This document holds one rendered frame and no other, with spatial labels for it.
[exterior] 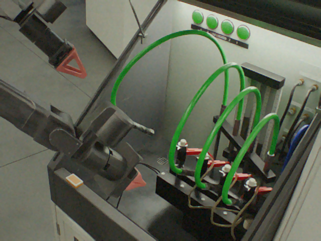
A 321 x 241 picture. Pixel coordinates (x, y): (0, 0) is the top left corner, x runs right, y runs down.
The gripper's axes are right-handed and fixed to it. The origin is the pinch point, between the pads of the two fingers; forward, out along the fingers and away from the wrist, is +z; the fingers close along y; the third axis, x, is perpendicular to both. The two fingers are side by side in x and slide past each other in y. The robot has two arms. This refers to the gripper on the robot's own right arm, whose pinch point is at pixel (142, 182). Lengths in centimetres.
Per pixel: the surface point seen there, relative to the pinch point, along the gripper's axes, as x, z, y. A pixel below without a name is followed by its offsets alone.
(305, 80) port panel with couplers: 5, 34, 48
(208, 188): -0.3, 21.8, 7.0
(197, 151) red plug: 16.1, 30.0, 11.9
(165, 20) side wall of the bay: 55, 19, 39
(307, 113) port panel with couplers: 2, 41, 42
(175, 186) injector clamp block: 15.1, 31.5, -0.4
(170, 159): 6.5, 10.8, 6.7
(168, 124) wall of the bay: 53, 53, 12
